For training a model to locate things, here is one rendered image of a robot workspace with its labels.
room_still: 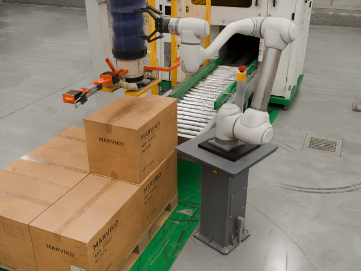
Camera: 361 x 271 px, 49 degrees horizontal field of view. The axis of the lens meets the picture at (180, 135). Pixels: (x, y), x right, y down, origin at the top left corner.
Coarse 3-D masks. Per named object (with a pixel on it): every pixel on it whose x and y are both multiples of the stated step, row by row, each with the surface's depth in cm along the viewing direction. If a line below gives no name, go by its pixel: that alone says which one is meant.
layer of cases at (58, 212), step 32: (32, 160) 291; (64, 160) 291; (0, 192) 254; (32, 192) 254; (64, 192) 254; (96, 192) 254; (128, 192) 254; (160, 192) 294; (0, 224) 237; (32, 224) 225; (64, 224) 225; (96, 224) 225; (128, 224) 254; (0, 256) 251; (32, 256) 237; (64, 256) 224; (96, 256) 223
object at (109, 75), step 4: (108, 72) 246; (112, 72) 245; (116, 72) 244; (100, 76) 241; (104, 76) 239; (108, 76) 238; (112, 76) 238; (116, 76) 241; (112, 80) 239; (116, 80) 242; (108, 84) 241; (112, 84) 240
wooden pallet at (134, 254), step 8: (176, 192) 326; (176, 200) 329; (168, 208) 320; (160, 216) 316; (168, 216) 318; (152, 224) 290; (160, 224) 307; (144, 232) 280; (152, 232) 298; (144, 240) 281; (136, 248) 276; (144, 248) 284; (128, 256) 275; (136, 256) 275; (0, 264) 255; (120, 264) 253; (128, 264) 269
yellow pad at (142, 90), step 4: (152, 80) 272; (156, 80) 274; (160, 80) 276; (136, 84) 258; (140, 84) 258; (148, 84) 264; (152, 84) 266; (140, 88) 258; (144, 88) 259; (148, 88) 262; (128, 92) 252; (132, 92) 252; (136, 92) 252; (140, 92) 253; (136, 96) 251
